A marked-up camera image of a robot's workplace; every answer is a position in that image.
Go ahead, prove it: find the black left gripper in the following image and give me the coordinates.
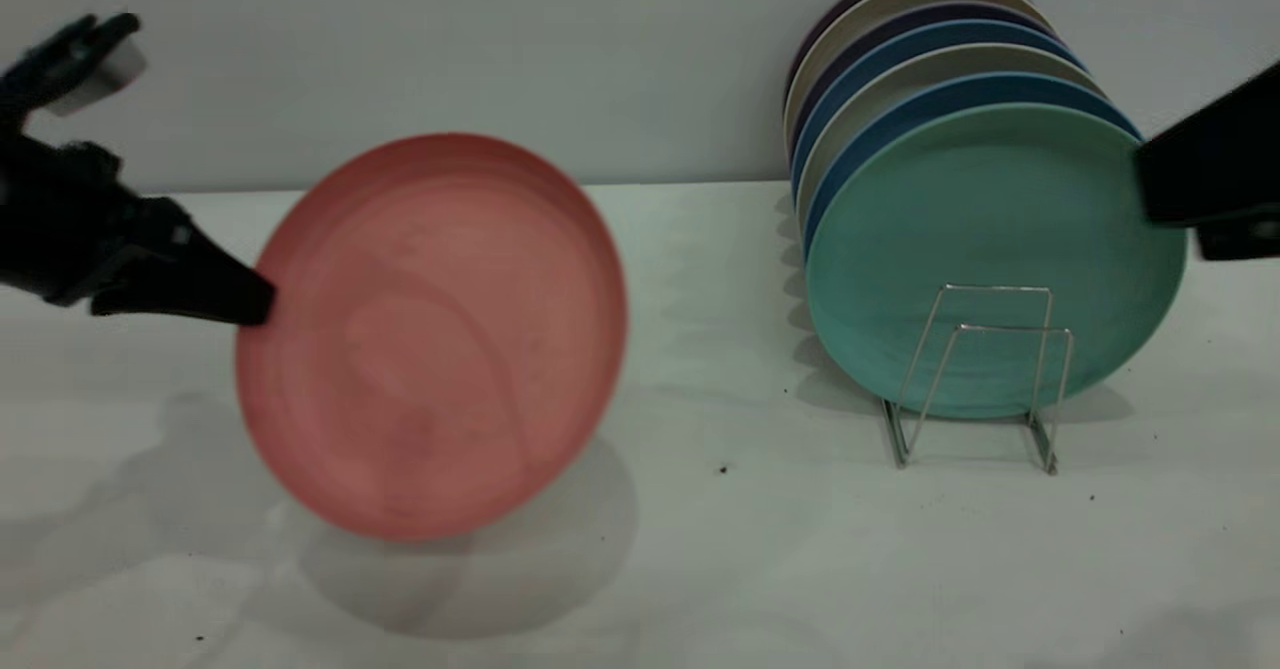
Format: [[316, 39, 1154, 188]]
[[0, 139, 277, 328]]

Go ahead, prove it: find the pink round plate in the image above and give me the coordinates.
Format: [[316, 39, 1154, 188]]
[[235, 132, 629, 542]]

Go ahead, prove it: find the dark navy plate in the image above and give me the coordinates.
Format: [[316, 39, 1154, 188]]
[[790, 1, 1053, 160]]

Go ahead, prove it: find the black braided camera cable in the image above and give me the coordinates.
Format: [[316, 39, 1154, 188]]
[[0, 12, 141, 115]]

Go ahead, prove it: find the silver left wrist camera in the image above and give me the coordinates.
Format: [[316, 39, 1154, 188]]
[[45, 37, 148, 117]]

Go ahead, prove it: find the metal wire plate rack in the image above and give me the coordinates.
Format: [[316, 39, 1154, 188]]
[[880, 284, 1076, 476]]

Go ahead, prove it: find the blue plate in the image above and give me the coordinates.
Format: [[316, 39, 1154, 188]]
[[803, 72, 1146, 260], [790, 19, 1086, 200]]

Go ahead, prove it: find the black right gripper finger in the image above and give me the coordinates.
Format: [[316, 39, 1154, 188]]
[[1197, 217, 1280, 260], [1135, 64, 1280, 227]]

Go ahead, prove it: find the green plate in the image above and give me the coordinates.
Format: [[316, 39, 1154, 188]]
[[805, 102, 1189, 420]]

